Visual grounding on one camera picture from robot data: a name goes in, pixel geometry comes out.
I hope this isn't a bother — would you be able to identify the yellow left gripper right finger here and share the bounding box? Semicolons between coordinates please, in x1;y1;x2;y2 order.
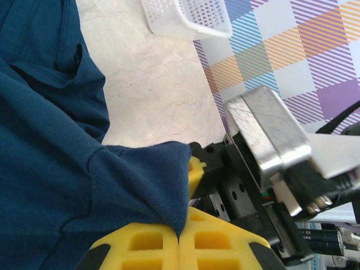
178;206;285;270

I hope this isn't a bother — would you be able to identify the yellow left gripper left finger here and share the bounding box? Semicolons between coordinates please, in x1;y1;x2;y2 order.
78;221;180;270

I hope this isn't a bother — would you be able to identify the navy blue t-shirt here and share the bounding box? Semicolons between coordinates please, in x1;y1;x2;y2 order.
0;0;192;270

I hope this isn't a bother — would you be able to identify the white plastic mesh basket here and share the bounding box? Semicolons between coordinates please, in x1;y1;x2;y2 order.
139;0;233;39

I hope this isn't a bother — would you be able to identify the dark cylindrical component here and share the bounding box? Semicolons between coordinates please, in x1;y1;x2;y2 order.
299;228;346;257

